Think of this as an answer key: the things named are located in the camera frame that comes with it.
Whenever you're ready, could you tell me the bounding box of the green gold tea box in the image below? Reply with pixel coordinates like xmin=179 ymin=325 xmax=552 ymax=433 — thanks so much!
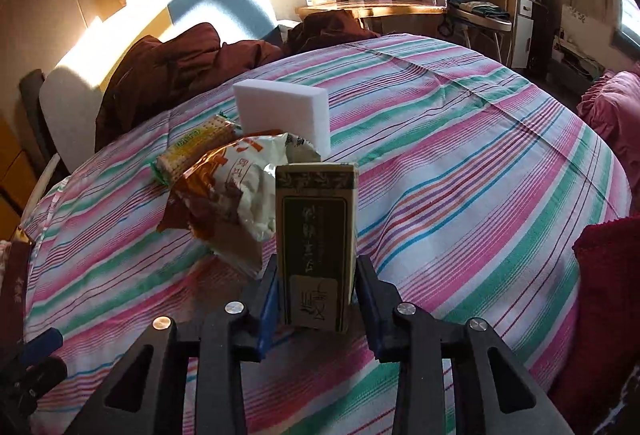
xmin=275 ymin=161 xmax=361 ymax=333

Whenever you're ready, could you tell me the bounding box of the yellow label cracker packet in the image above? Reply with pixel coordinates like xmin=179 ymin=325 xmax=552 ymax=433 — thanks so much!
xmin=152 ymin=114 xmax=241 ymax=186

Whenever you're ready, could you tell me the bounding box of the wooden backed chair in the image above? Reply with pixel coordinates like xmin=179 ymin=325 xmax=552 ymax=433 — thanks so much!
xmin=446 ymin=0 xmax=518 ymax=66

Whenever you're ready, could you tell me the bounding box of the striped bed sheet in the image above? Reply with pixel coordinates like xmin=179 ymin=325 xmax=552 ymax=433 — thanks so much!
xmin=22 ymin=32 xmax=633 ymax=435

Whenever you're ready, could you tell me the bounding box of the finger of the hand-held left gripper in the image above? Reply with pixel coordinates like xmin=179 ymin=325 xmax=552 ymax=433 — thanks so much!
xmin=15 ymin=327 xmax=64 ymax=368
xmin=0 ymin=355 xmax=68 ymax=416

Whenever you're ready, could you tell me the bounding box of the dark brown cloth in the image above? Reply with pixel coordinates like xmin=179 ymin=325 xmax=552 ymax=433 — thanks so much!
xmin=284 ymin=10 xmax=381 ymax=56

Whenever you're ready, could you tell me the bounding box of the white cabinet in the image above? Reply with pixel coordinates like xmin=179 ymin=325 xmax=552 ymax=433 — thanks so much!
xmin=511 ymin=0 xmax=541 ymax=68

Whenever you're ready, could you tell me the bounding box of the white sponge block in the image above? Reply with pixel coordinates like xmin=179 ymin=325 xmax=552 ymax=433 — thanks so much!
xmin=232 ymin=80 xmax=332 ymax=161

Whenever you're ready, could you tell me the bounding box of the wooden wardrobe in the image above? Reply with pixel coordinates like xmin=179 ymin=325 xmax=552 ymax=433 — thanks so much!
xmin=0 ymin=115 xmax=38 ymax=241

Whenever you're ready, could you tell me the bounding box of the dark red blanket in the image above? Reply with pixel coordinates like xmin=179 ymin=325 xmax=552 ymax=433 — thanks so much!
xmin=94 ymin=22 xmax=286 ymax=151

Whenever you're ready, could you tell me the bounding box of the wooden desk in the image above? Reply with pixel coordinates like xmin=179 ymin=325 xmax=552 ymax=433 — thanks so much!
xmin=295 ymin=0 xmax=447 ymax=33

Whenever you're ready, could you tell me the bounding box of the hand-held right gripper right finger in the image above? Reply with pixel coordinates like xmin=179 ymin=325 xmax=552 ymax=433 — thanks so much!
xmin=354 ymin=255 xmax=576 ymax=435

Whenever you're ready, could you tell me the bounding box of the pink ruffled cloth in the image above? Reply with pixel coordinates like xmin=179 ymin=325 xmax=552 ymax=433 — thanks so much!
xmin=577 ymin=69 xmax=640 ymax=176

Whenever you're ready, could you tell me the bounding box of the red knitted cloth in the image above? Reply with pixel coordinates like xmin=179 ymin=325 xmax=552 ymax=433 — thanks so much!
xmin=550 ymin=210 xmax=640 ymax=435

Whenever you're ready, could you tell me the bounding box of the small window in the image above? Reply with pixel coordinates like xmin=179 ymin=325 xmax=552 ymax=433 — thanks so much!
xmin=617 ymin=0 xmax=640 ymax=46

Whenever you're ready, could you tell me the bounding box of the maroon gift box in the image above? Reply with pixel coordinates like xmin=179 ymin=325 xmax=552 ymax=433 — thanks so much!
xmin=0 ymin=235 xmax=36 ymax=351

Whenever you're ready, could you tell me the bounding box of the orange white snack bag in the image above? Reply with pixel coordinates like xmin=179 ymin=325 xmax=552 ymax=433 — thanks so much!
xmin=156 ymin=131 xmax=323 ymax=278

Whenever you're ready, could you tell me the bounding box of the grey chair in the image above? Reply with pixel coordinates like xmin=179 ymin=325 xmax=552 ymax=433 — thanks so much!
xmin=39 ymin=62 xmax=118 ymax=176

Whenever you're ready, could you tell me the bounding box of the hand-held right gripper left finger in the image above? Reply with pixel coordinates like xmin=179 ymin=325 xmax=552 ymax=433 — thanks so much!
xmin=62 ymin=255 xmax=279 ymax=435

